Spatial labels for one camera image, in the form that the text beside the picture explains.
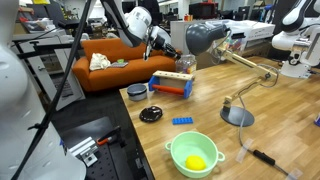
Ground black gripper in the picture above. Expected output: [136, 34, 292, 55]
[153, 34, 183, 61]

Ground wooden toy board blue ends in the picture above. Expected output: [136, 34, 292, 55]
[147, 70, 195, 100]

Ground clear jar of coloured blocks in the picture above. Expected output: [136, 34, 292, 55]
[175, 54, 198, 76]

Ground orange sofa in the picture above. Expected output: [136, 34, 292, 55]
[72, 37, 183, 93]

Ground grey toy pot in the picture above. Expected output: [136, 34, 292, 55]
[126, 83, 148, 102]

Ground grey book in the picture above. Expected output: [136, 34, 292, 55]
[107, 61, 129, 69]

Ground black round pot lid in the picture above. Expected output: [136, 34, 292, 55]
[139, 105, 164, 123]

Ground blue studded brick plate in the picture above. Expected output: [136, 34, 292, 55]
[171, 116, 194, 126]

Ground white cloth bag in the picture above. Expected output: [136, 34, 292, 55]
[88, 52, 112, 72]

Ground white storage box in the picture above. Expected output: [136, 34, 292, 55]
[229, 19, 276, 56]

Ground grey wooden desk lamp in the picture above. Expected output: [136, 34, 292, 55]
[185, 22, 279, 128]

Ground mint green bowl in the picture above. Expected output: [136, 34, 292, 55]
[164, 130, 226, 179]

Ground white cabinet cart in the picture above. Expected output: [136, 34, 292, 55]
[11, 29, 86, 112]

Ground yellow toy lemon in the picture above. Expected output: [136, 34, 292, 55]
[184, 154, 207, 171]

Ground clear tape strip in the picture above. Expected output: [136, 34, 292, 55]
[235, 138, 254, 164]
[286, 167, 303, 180]

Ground black perforated breadboard table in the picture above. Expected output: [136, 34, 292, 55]
[58, 116, 154, 180]

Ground orange handled black tool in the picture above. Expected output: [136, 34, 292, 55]
[95, 125, 123, 148]

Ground aluminium bracket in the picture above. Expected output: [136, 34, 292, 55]
[68, 136, 101, 168]

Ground lamp cable with black switch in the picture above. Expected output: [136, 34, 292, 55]
[237, 96, 291, 177]

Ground long black hanging cable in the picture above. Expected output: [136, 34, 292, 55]
[11, 0, 93, 180]

